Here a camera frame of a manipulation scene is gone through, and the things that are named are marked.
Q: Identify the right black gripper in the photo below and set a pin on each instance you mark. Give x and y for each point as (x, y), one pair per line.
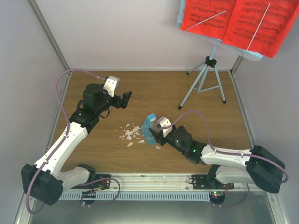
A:
(158, 137)

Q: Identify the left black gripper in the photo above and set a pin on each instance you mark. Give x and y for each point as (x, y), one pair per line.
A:
(124, 100)

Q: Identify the blue metronome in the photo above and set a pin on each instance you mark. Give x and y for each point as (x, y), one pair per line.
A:
(151, 122)

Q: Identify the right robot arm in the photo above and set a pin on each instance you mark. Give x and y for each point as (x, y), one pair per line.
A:
(252, 166)

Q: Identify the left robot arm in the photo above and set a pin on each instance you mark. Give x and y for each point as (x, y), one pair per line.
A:
(44, 180)

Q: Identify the red sheet music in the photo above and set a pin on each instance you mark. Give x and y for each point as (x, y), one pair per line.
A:
(259, 26)

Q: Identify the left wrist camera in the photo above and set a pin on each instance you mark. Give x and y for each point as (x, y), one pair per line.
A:
(111, 84)

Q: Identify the aluminium front rail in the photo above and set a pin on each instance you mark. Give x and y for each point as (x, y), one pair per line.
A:
(151, 182)

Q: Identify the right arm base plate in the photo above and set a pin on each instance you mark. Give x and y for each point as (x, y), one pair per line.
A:
(203, 181)

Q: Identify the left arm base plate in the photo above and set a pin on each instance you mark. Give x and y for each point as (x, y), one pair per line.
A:
(91, 190)

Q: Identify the grey slotted cable duct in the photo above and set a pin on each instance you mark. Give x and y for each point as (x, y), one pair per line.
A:
(150, 196)

